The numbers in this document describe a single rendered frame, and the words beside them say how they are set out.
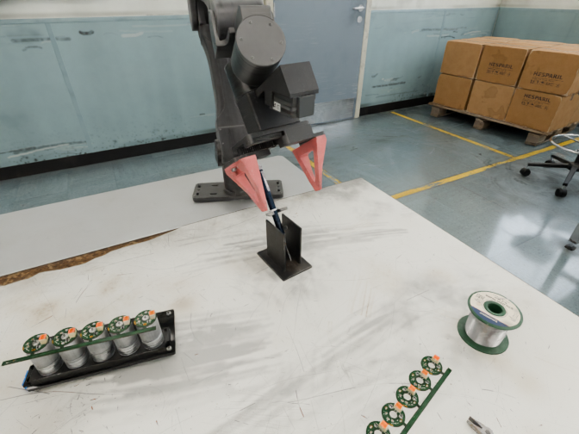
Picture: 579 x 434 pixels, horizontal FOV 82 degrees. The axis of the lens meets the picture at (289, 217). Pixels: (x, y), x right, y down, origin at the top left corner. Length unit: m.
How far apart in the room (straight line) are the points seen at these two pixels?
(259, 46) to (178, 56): 2.59
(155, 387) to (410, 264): 0.41
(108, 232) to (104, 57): 2.30
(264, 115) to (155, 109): 2.60
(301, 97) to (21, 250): 0.57
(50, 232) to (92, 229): 0.08
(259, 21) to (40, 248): 0.54
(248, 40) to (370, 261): 0.38
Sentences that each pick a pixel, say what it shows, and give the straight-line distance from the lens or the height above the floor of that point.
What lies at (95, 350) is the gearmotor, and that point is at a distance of 0.46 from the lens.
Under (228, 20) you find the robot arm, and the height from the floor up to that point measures 1.10.
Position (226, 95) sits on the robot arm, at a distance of 0.70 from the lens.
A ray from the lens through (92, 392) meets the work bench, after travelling 0.49.
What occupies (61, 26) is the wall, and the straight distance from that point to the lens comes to 2.92.
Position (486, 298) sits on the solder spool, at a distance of 0.51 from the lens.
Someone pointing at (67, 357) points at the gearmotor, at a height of 0.79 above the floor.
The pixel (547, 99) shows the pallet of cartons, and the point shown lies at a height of 0.40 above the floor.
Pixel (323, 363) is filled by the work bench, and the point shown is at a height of 0.75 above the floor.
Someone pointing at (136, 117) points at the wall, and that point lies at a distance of 3.03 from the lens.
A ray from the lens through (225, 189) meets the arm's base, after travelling 0.75.
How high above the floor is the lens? 1.13
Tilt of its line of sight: 34 degrees down
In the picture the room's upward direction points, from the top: straight up
